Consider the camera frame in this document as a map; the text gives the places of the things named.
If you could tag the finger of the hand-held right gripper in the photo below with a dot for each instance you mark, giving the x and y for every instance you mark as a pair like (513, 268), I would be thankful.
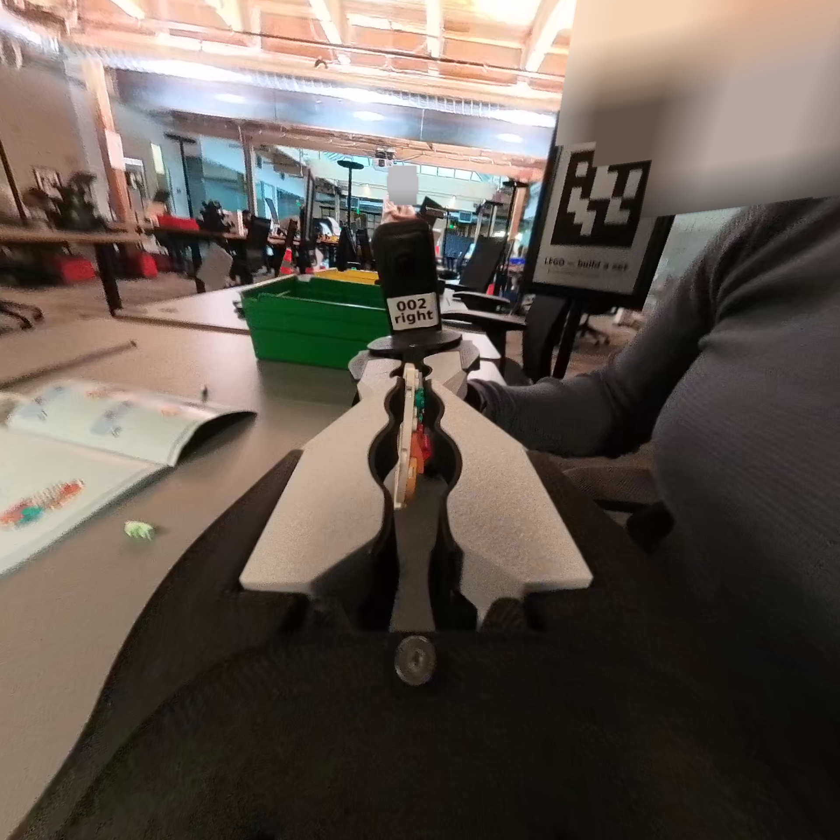
(377, 377)
(449, 375)

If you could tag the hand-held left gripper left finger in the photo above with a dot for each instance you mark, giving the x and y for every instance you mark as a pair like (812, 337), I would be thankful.
(315, 512)

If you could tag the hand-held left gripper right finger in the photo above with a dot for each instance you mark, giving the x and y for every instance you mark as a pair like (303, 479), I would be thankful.
(518, 512)

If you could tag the white lego model with coloured bricks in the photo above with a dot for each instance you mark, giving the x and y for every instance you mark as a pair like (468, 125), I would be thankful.
(410, 446)

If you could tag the light green lego brick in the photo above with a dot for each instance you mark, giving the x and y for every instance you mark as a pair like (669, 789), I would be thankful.
(139, 530)

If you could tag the lego instruction booklet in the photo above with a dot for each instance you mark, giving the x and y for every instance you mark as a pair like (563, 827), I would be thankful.
(85, 446)

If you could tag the yellow storage bin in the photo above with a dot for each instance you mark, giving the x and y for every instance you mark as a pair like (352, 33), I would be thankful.
(348, 275)

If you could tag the black floor lamp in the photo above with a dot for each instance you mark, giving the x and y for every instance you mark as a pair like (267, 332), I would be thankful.
(351, 197)

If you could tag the stack of green storage bins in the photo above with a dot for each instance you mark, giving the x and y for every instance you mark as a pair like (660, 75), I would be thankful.
(308, 321)

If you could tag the black sign stand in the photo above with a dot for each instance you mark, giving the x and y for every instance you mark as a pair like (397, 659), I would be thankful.
(558, 328)

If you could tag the black framed marker sign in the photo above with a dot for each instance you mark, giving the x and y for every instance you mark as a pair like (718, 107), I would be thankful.
(590, 262)

